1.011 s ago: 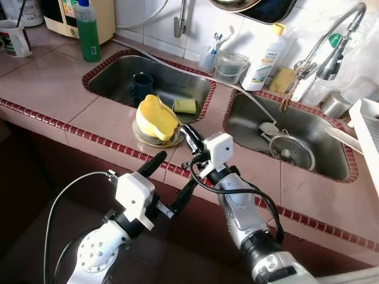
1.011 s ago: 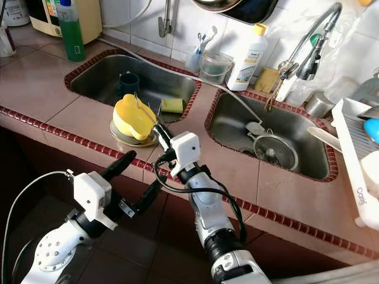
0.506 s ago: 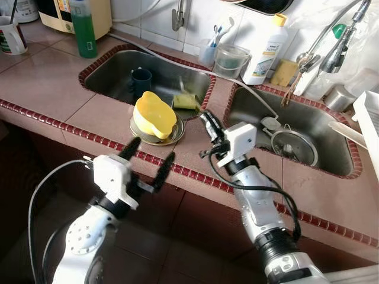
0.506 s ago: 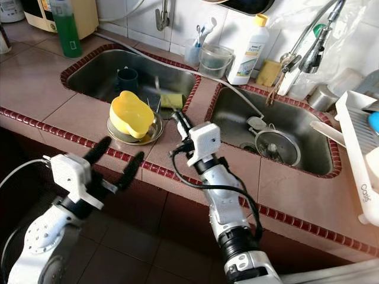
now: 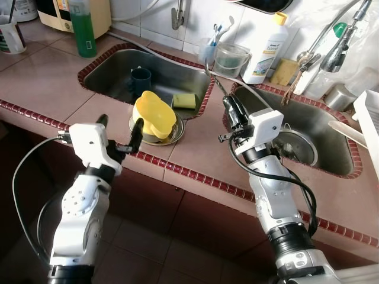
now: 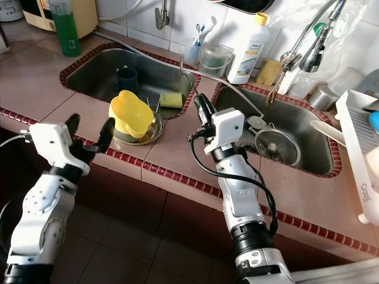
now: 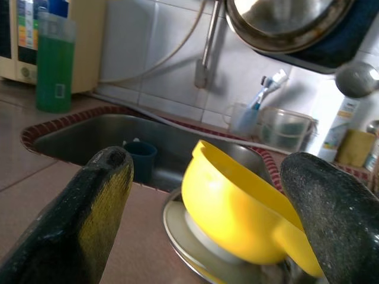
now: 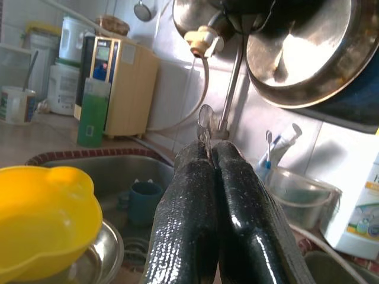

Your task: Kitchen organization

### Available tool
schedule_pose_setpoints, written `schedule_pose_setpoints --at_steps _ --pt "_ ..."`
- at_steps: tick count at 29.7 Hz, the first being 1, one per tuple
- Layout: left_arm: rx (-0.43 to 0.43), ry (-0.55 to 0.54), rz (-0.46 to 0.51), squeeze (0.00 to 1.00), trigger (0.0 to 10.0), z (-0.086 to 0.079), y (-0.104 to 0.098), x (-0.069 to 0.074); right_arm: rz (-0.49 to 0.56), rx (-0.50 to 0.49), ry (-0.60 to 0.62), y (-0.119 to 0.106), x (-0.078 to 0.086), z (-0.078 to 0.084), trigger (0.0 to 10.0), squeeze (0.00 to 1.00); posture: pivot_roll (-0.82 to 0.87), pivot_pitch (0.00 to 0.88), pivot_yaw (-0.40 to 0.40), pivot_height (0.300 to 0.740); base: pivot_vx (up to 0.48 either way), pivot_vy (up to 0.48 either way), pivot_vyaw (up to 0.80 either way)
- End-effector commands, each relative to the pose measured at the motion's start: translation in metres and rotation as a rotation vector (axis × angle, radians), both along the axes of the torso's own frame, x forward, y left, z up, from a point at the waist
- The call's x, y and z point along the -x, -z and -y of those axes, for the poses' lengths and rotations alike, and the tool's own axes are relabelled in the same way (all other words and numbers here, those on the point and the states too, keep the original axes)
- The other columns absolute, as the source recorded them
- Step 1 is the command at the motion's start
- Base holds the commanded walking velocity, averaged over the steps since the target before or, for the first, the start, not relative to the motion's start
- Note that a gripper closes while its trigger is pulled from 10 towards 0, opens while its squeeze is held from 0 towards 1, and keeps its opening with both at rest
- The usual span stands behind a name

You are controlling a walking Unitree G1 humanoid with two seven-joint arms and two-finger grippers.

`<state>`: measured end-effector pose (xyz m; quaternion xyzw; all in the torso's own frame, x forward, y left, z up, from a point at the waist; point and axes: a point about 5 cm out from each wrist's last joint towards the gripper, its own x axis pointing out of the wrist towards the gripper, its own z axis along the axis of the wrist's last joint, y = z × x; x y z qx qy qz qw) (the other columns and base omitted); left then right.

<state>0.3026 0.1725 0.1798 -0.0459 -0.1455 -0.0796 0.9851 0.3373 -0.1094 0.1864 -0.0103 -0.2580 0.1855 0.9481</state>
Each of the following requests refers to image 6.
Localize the brown rope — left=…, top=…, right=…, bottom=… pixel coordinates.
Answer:
left=266, top=71, right=291, bottom=106

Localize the green soap bottle blue cap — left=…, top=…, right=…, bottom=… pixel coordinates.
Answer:
left=50, top=0, right=82, bottom=58

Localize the grey wall tap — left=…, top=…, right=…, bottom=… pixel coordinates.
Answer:
left=154, top=0, right=171, bottom=30

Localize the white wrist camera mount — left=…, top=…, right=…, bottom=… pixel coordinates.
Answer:
left=30, top=121, right=86, bottom=175
left=204, top=108, right=246, bottom=156

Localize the steel bowl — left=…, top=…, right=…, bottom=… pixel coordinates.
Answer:
left=107, top=112, right=163, bottom=146

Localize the round steel strainer dish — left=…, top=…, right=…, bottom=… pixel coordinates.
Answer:
left=255, top=127, right=303, bottom=167

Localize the dark blue hanging tray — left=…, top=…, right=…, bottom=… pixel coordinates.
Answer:
left=207, top=0, right=275, bottom=15

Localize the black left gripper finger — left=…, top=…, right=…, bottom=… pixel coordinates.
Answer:
left=92, top=117, right=117, bottom=153
left=63, top=112, right=82, bottom=143

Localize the white jug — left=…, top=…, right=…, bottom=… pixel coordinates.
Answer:
left=0, top=0, right=24, bottom=22

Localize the white wall hose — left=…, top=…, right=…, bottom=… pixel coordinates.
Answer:
left=98, top=0, right=143, bottom=22

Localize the white plastic sink plug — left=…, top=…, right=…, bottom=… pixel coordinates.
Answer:
left=246, top=115, right=267, bottom=132

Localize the steel cutlery piece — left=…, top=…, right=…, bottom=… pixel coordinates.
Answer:
left=179, top=54, right=199, bottom=96

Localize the steel sink basin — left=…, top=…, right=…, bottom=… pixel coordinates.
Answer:
left=59, top=44, right=199, bottom=119
left=212, top=83, right=343, bottom=178

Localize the dark teal mug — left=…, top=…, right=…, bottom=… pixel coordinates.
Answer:
left=115, top=66, right=140, bottom=95

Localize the white toothpaste tube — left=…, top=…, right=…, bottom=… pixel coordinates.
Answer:
left=204, top=16, right=219, bottom=36

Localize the clear plastic bag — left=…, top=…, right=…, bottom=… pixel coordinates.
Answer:
left=272, top=0, right=379, bottom=98

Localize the chrome gooseneck faucet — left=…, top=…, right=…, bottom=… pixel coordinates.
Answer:
left=280, top=0, right=347, bottom=75

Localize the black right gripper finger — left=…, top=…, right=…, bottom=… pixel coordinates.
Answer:
left=193, top=95, right=208, bottom=127
left=197, top=93, right=216, bottom=125

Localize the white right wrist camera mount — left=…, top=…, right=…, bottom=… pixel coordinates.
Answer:
left=204, top=108, right=246, bottom=156

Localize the yellow green dish sponge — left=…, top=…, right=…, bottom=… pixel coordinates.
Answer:
left=159, top=92, right=185, bottom=109

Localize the small clear plastic cup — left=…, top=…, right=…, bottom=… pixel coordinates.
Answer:
left=329, top=66, right=365, bottom=95

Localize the white dish rack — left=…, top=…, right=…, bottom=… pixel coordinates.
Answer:
left=335, top=89, right=379, bottom=227

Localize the beige water purifier appliance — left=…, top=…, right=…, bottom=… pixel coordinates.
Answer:
left=21, top=0, right=98, bottom=39

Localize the yellow plastic bowl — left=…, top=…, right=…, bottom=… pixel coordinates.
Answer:
left=108, top=90, right=155, bottom=140

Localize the clear plastic bucket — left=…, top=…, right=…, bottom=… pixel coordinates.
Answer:
left=198, top=43, right=236, bottom=79

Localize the blue white toothbrush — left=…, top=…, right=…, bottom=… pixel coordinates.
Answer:
left=195, top=22, right=209, bottom=47

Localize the steel cup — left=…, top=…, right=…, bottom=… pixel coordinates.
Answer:
left=308, top=83, right=338, bottom=112

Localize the clear toothbrush cup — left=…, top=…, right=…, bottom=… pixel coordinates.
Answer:
left=184, top=38, right=203, bottom=64

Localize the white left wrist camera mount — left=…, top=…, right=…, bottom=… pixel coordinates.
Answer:
left=30, top=121, right=86, bottom=175

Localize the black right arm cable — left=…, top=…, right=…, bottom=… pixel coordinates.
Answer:
left=188, top=137, right=279, bottom=238

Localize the white detergent bottle yellow cap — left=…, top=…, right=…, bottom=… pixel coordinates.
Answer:
left=226, top=12, right=271, bottom=85

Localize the yellow sponge block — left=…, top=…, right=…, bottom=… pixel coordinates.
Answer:
left=255, top=57, right=282, bottom=86

